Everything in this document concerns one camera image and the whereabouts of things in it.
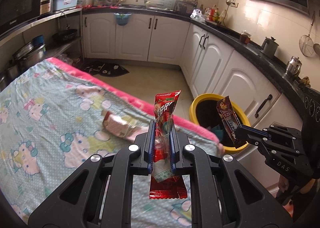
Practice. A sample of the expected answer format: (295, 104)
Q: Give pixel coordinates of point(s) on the wire skimmer strainer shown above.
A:
(306, 42)

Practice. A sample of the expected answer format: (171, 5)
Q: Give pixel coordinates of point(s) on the steel pot with lid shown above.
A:
(29, 55)

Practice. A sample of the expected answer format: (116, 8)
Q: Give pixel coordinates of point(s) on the crushed pink red carton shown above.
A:
(125, 127)

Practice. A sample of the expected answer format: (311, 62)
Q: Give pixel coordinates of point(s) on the pink blanket under cloth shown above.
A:
(137, 103)

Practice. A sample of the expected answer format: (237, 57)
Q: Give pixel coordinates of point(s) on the blue hanging sink basket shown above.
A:
(122, 19)

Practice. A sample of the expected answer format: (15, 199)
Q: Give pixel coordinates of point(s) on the black floor mat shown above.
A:
(105, 69)

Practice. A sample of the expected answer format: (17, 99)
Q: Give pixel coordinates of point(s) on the black microwave oven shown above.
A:
(15, 12)

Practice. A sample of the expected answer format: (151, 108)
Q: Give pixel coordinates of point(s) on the person's right hand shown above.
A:
(283, 184)

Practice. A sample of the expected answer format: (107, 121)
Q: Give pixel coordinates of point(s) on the red snack wrapper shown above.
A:
(164, 184)

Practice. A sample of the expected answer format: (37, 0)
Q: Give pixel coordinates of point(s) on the grey electric kettle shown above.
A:
(269, 47)

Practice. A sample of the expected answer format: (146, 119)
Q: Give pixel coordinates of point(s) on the black granite countertop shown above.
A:
(237, 40)

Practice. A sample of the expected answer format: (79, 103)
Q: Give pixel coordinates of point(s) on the dark brown snack wrapper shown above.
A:
(229, 120)

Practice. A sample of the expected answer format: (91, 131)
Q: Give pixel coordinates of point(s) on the Hello Kitty blue tablecloth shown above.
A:
(51, 122)

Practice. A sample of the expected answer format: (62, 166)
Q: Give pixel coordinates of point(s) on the black wok pan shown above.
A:
(64, 36)

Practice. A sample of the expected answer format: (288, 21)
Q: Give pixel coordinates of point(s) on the white cabinet run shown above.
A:
(209, 61)

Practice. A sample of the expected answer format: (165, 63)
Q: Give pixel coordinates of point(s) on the yellow rimmed trash bin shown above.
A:
(203, 112)

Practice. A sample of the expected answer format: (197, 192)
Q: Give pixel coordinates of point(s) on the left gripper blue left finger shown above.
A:
(150, 142)

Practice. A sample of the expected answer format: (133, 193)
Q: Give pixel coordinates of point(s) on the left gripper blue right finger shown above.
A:
(172, 150)

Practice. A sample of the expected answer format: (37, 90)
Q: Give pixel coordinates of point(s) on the blue dish rack box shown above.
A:
(63, 4)

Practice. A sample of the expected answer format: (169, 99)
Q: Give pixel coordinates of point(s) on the steel thermos jug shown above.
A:
(293, 67)

